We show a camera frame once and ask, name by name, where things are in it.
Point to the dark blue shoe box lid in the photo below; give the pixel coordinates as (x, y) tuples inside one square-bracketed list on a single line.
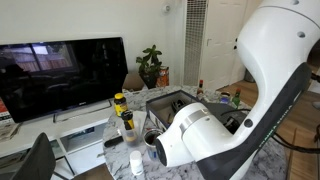
[(230, 117)]

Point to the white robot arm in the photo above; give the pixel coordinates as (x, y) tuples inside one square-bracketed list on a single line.
[(273, 45)]

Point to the orange snack box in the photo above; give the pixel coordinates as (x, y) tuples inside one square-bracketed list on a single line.
[(163, 79)]

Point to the dark blue shoe box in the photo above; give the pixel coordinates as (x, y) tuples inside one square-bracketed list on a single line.
[(161, 110)]

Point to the yellow lid supplement jar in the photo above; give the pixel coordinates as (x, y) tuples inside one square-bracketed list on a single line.
[(120, 104)]

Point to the potted green plant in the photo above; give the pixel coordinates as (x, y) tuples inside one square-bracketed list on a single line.
[(149, 66)]

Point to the hot sauce bottle red cap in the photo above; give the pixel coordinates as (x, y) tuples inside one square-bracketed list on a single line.
[(199, 94)]

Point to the steel tumbler cup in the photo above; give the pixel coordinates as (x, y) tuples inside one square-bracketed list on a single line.
[(149, 140)]

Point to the black yellow bottle in cup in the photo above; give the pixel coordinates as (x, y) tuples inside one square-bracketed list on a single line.
[(130, 133)]

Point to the black remote control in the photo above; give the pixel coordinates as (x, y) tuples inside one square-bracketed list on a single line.
[(113, 142)]

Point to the white pill bottle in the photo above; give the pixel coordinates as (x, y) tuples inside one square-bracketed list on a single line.
[(136, 162)]

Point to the green glass bottle red cap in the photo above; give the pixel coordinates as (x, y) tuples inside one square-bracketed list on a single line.
[(236, 98)]

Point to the white tv stand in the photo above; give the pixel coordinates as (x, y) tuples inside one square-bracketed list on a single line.
[(76, 136)]

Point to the black flat screen television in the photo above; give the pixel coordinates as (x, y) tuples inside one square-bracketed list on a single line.
[(42, 78)]

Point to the black office chair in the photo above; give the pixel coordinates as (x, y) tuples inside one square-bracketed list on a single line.
[(39, 163)]

